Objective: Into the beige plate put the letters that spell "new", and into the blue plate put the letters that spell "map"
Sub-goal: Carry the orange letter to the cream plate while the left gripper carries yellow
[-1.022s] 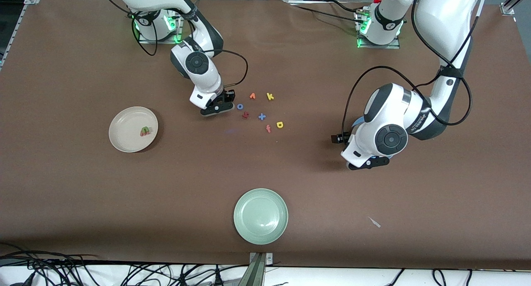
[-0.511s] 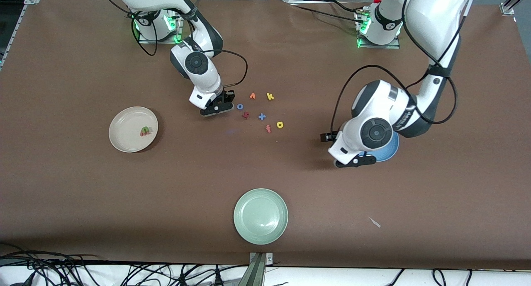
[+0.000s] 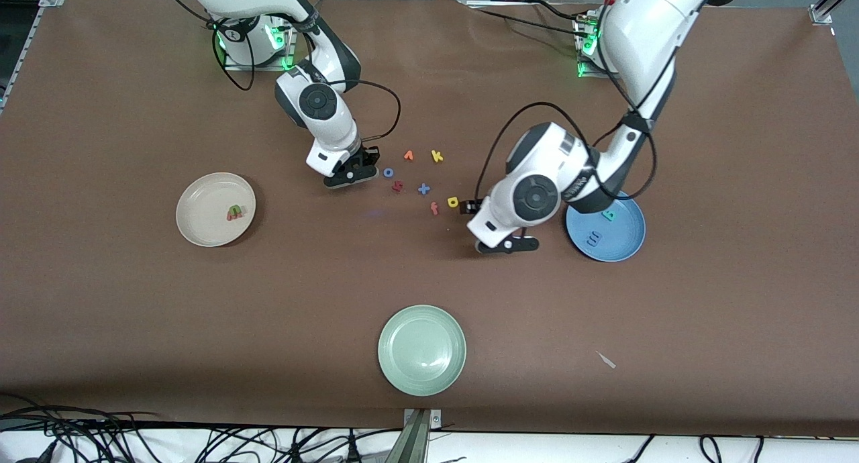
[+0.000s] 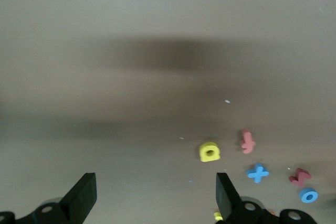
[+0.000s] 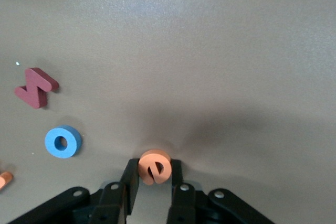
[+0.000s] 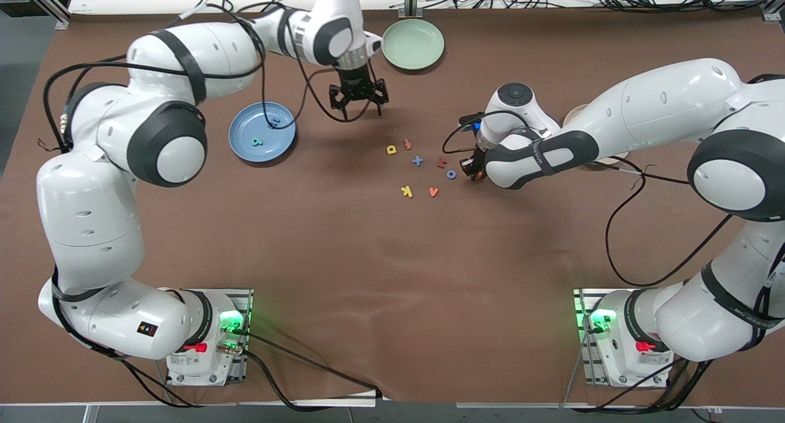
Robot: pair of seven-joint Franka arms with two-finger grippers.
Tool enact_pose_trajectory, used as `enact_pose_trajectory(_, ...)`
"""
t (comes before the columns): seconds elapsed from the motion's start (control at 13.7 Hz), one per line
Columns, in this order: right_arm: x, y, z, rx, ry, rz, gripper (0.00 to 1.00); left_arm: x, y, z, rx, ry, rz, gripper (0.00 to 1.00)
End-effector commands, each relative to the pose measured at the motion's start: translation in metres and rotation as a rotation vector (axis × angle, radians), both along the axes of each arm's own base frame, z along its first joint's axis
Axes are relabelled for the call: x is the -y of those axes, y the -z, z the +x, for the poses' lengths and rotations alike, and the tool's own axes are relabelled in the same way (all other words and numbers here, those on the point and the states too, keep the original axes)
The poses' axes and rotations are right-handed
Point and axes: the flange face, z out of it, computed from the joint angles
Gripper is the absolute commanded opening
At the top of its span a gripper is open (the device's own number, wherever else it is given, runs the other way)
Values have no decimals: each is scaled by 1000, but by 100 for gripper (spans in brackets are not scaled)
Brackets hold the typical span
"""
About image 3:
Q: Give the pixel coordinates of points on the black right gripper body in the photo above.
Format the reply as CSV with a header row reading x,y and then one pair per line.
x,y
366,158

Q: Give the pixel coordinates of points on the blue foam letter m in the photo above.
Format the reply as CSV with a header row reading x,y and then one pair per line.
x,y
594,237

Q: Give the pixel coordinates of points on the teal foam letter b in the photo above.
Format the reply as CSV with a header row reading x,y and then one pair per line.
x,y
609,215

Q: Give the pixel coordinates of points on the pink foam letter w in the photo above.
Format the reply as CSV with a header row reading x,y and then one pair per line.
x,y
231,218

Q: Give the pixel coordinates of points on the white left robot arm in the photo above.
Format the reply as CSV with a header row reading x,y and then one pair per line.
x,y
537,196

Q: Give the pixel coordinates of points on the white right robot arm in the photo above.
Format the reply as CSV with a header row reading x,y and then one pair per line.
x,y
317,102

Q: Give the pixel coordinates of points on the blue foam letter x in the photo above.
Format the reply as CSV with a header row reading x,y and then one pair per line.
x,y
423,189

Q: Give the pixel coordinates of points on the yellow foam letter k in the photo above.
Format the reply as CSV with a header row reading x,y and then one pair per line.
x,y
435,156

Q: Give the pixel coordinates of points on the blue round plate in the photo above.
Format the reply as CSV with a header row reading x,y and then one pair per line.
x,y
624,238

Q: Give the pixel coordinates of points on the green round plate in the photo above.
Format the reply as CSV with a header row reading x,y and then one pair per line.
x,y
421,350

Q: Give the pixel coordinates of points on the beige round plate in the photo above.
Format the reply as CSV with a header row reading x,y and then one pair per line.
x,y
208,201

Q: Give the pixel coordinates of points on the small white paper scrap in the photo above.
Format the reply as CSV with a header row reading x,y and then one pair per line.
x,y
607,360

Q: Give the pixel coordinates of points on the brown table cover sheet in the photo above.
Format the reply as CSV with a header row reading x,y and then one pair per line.
x,y
134,315

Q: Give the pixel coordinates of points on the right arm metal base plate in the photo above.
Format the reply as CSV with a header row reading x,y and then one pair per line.
x,y
268,67

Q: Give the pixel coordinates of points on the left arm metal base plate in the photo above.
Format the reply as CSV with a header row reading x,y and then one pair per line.
x,y
587,73

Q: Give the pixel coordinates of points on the grey metal table bracket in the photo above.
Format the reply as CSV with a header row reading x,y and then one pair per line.
x,y
417,436

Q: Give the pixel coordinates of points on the aluminium frame corner bracket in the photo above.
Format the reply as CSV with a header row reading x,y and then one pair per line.
x,y
822,10

